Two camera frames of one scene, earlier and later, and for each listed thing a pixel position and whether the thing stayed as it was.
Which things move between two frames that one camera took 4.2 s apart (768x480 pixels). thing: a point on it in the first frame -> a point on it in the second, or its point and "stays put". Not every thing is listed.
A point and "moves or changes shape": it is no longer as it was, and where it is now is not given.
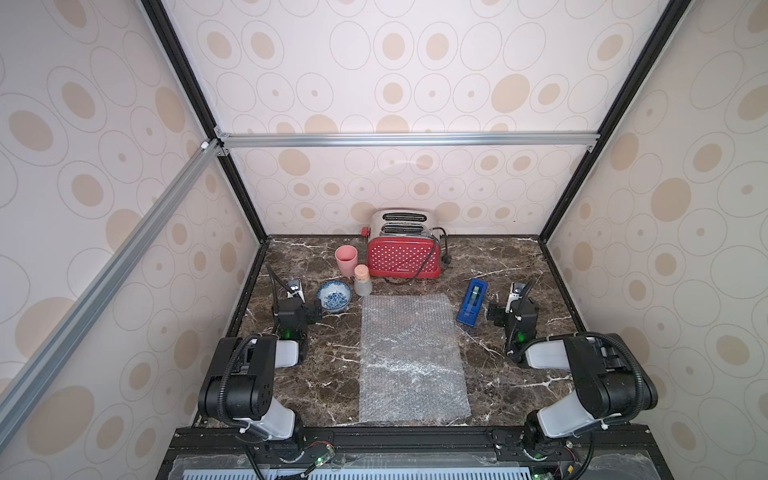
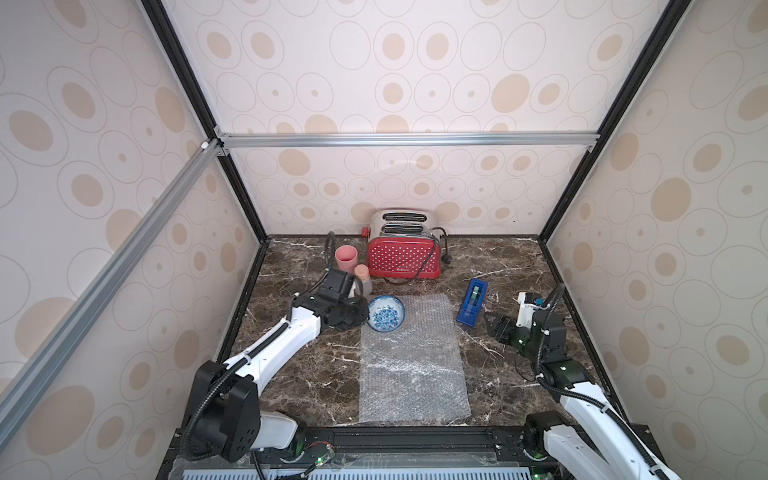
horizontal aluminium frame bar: x=397 y=140 stays put
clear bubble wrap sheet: x=410 y=361 stays put
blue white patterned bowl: x=334 y=296 moves or changes shape
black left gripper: x=312 y=312 -> x=359 y=299
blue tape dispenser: x=472 y=302 stays put
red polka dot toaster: x=403 y=243 stays put
